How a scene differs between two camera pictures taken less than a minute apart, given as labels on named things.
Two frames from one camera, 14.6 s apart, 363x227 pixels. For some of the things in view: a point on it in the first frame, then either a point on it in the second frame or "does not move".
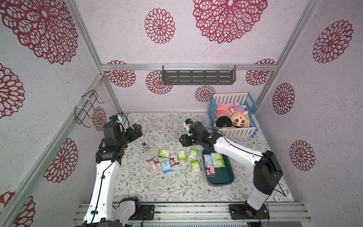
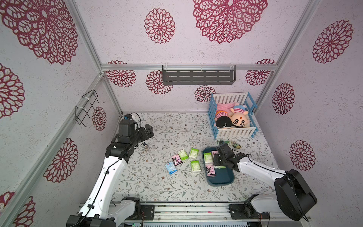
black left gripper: [138, 131] → [145, 135]
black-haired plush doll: [223, 121] does not move
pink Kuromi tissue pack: [210, 170] does not move
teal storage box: [224, 176] does not move
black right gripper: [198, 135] → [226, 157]
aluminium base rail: [207, 213] does not move
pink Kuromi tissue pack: [154, 162] → [213, 152]
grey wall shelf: [199, 74] does not move
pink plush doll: [223, 109] does not move
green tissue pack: [163, 153] → [208, 158]
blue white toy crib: [244, 98] does not move
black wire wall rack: [85, 106] does not move
